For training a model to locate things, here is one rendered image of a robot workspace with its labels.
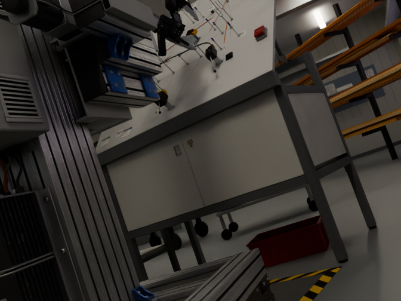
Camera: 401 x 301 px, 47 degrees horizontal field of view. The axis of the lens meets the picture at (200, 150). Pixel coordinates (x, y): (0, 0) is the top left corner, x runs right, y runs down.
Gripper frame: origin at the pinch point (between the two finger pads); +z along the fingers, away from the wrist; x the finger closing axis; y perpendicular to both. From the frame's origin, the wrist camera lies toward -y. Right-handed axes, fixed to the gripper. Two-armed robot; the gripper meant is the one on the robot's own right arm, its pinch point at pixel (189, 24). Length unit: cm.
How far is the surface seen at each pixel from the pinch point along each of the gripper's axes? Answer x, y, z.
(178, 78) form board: 27.9, 14.1, 19.8
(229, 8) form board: -6.8, 46.8, 4.6
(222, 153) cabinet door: 13, -22, 58
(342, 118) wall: 134, 840, 368
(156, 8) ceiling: 181, 392, -45
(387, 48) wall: -17, 899, 284
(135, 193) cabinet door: 73, -17, 58
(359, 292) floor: -34, -89, 101
